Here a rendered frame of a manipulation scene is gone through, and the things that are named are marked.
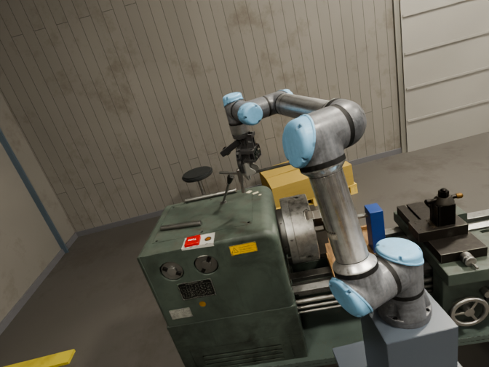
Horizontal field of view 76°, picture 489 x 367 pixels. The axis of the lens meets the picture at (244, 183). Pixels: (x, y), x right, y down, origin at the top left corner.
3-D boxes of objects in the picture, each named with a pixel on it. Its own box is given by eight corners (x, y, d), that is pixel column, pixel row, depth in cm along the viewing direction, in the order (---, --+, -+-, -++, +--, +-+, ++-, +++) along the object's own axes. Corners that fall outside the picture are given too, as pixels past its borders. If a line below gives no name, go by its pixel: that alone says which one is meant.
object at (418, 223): (418, 242, 137) (418, 233, 135) (408, 230, 146) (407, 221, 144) (468, 234, 135) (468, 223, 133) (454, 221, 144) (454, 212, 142)
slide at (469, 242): (441, 263, 129) (441, 255, 127) (396, 213, 169) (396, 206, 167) (487, 255, 127) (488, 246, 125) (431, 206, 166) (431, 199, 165)
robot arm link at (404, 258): (434, 284, 87) (434, 244, 82) (399, 307, 83) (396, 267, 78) (398, 263, 97) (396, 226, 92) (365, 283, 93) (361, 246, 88)
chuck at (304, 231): (303, 276, 140) (289, 212, 132) (296, 242, 170) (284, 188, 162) (323, 272, 139) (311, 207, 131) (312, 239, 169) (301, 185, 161)
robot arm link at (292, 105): (388, 94, 76) (281, 81, 117) (354, 107, 72) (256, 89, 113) (388, 138, 81) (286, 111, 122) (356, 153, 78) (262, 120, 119)
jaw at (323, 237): (306, 231, 153) (311, 255, 153) (307, 234, 148) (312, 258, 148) (329, 227, 152) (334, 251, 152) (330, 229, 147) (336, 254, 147)
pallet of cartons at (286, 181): (337, 172, 455) (333, 147, 440) (362, 196, 376) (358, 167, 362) (262, 191, 458) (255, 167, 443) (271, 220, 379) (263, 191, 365)
